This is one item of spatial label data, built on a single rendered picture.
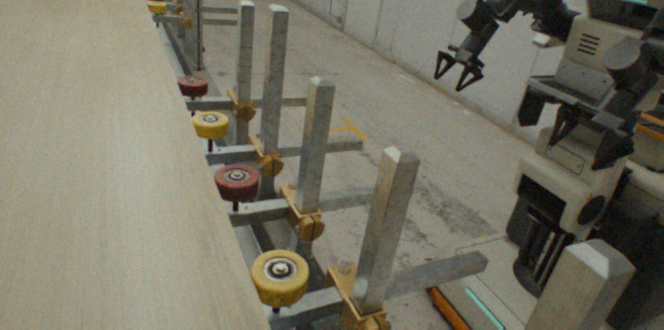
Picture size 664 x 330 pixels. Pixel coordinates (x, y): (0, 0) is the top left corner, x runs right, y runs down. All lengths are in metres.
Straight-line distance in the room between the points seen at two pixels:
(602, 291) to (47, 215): 0.69
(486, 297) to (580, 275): 1.29
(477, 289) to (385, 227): 1.12
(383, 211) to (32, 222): 0.50
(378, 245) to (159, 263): 0.30
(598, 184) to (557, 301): 1.00
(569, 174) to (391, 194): 0.91
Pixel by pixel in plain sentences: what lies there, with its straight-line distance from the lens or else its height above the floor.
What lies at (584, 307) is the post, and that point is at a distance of 0.38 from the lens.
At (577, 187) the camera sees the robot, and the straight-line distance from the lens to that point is 1.35.
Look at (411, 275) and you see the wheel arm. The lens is 0.78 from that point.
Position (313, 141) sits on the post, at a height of 1.00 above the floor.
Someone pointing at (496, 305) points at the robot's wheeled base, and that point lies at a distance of 1.64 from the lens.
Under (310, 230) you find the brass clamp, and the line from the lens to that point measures 0.83.
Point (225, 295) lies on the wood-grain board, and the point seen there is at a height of 0.90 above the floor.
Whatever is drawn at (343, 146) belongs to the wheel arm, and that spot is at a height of 0.81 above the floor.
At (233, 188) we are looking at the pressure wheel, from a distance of 0.78.
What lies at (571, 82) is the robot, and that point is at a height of 1.05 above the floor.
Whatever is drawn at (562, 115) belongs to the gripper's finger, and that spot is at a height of 1.07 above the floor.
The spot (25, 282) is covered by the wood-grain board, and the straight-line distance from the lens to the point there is 0.66.
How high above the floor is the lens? 1.34
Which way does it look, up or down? 27 degrees down
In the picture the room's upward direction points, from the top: 9 degrees clockwise
